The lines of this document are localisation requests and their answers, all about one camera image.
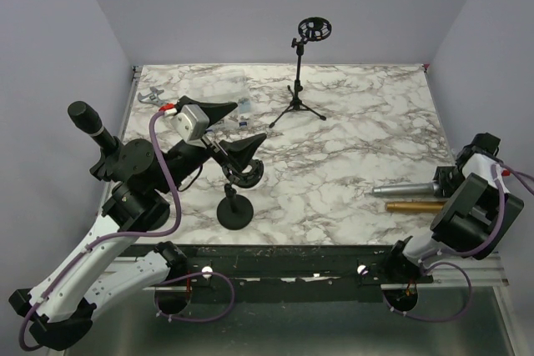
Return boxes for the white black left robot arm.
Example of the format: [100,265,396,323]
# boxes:
[9,97,266,351]

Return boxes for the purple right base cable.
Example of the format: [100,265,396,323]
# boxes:
[381,262,473,323]

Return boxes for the gold microphone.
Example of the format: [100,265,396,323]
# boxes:
[385,201,446,213]

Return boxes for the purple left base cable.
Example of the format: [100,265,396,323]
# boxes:
[154,270,235,323]

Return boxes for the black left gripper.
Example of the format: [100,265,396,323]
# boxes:
[157,102,266,194]

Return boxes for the black tripod microphone stand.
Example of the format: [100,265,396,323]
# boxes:
[269,17,332,128]

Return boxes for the red handled adjustable wrench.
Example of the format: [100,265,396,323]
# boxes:
[137,87,175,113]

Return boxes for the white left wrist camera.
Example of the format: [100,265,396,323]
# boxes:
[170,104,209,146]

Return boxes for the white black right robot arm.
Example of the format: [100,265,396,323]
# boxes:
[383,133,524,283]

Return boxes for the black front mounting rail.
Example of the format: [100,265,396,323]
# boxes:
[144,239,433,305]

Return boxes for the black round-base shock mount stand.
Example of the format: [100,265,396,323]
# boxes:
[217,159,264,230]

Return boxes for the clear plastic screw organizer box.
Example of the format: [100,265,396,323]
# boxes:
[189,69,253,132]

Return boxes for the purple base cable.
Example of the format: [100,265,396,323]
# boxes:
[154,270,235,323]
[381,262,473,323]

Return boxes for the black microphone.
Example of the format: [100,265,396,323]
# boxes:
[68,101,121,162]

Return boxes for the silver microphone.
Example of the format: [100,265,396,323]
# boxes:
[370,182,440,197]

